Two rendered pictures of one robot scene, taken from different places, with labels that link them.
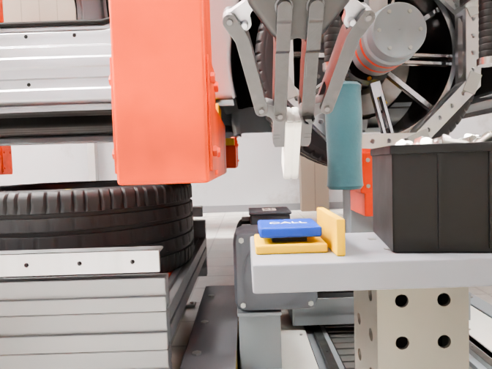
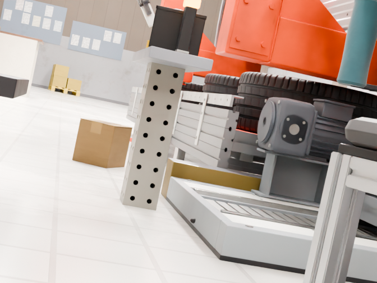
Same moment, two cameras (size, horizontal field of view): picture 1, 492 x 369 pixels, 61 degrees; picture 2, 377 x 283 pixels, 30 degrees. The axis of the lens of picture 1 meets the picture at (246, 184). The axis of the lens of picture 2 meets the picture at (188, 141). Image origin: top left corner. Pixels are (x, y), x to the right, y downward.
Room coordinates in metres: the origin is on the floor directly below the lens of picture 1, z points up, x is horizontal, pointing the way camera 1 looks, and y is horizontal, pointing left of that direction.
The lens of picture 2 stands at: (0.21, -2.24, 0.31)
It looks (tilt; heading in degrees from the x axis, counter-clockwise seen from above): 3 degrees down; 79
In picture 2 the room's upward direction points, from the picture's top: 12 degrees clockwise
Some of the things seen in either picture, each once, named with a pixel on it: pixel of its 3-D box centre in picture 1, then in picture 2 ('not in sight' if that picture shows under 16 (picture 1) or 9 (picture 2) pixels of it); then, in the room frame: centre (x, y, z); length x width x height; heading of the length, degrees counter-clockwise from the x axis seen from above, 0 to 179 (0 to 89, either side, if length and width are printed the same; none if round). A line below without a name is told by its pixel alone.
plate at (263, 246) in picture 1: (288, 242); not in sight; (0.50, -0.05, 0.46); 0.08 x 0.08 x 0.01; 0
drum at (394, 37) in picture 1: (384, 42); not in sight; (1.10, -0.37, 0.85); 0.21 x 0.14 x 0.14; 0
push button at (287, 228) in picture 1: (288, 231); not in sight; (0.50, -0.05, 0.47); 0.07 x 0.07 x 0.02; 0
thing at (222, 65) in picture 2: not in sight; (219, 52); (1.14, 2.07, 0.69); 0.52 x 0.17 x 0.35; 0
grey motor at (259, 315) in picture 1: (271, 277); (320, 153); (1.08, -0.06, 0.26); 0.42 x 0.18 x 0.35; 0
